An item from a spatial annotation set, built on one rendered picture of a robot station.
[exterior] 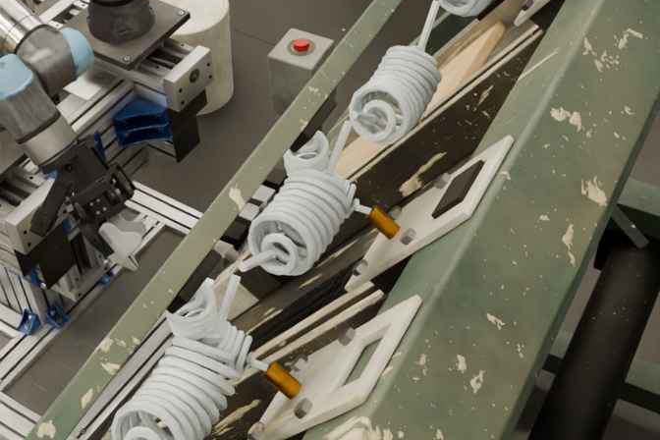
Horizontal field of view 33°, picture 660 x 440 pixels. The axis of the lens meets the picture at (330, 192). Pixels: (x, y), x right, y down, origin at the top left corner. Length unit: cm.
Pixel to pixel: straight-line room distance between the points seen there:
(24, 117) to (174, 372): 81
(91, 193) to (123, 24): 93
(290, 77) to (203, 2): 120
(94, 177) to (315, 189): 73
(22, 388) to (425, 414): 224
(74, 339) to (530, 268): 223
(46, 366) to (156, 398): 215
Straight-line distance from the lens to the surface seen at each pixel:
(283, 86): 262
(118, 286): 309
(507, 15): 198
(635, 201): 249
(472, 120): 145
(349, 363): 84
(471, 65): 189
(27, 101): 159
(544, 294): 88
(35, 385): 294
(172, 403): 83
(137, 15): 249
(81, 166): 162
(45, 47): 174
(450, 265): 83
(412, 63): 108
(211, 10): 371
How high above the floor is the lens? 255
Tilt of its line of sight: 46 degrees down
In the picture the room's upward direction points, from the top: 2 degrees counter-clockwise
